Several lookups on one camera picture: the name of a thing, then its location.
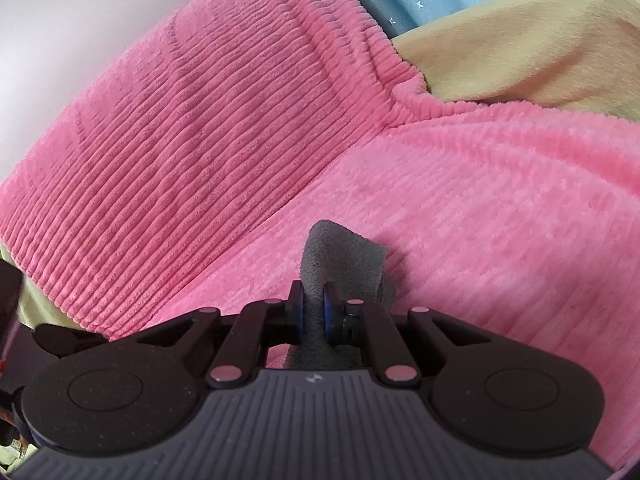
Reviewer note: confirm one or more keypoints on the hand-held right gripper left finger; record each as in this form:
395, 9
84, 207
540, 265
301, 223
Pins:
298, 312

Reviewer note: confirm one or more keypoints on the pink ribbed blanket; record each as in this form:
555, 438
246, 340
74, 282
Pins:
300, 135

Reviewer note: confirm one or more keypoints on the grey microfibre cloth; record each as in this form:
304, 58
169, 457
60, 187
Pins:
345, 260

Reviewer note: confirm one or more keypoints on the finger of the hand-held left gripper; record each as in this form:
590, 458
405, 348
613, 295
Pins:
65, 339

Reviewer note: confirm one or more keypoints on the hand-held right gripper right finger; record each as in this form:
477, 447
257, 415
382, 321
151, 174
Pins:
330, 312

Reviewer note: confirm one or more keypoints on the light green sheet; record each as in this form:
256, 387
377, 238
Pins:
37, 300

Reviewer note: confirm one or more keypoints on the pale yellow blanket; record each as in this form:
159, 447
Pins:
530, 45

